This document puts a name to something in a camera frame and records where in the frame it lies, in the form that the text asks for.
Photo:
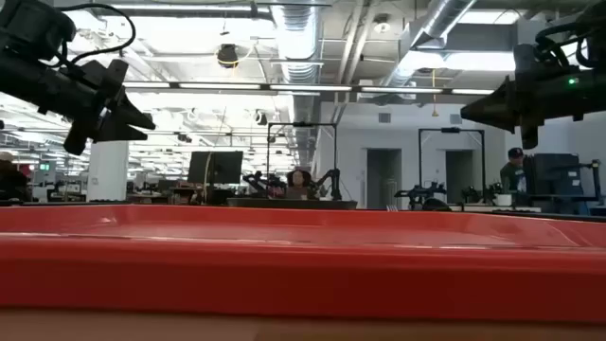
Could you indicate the black computer monitor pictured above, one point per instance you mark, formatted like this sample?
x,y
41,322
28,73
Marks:
x,y
222,166

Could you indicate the gray door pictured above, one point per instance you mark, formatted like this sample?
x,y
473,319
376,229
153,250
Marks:
x,y
458,175
383,177

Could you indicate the black background robot arm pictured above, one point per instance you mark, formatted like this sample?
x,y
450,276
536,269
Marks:
x,y
480,193
260,182
331,182
419,192

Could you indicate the small white pot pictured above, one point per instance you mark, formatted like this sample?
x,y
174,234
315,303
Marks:
x,y
504,199

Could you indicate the red plastic tray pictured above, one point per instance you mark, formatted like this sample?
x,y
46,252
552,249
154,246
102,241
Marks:
x,y
303,274

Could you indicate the dark blue cabinet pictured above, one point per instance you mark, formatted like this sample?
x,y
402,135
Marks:
x,y
556,173

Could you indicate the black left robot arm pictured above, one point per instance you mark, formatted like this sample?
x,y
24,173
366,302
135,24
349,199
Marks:
x,y
33,23

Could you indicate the suspended ceiling light track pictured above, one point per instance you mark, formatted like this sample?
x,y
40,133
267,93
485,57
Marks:
x,y
308,87

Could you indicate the silver round ceiling duct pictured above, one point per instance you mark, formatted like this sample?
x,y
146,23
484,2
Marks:
x,y
298,38

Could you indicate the white square pillar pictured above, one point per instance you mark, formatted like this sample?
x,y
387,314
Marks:
x,y
108,173

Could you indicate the silver slanted ceiling duct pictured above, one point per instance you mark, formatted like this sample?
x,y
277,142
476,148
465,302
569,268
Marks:
x,y
440,19

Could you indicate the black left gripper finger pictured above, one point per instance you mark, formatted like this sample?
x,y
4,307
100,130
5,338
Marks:
x,y
130,116
120,135

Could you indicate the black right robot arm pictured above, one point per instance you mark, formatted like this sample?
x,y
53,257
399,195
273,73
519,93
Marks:
x,y
596,12

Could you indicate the person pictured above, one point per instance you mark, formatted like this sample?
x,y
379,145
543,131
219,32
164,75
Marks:
x,y
511,175
297,182
12,180

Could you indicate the black background rig frame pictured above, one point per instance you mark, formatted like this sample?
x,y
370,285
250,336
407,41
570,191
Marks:
x,y
450,130
301,124

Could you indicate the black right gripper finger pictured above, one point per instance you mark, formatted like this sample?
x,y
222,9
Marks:
x,y
504,123
497,102

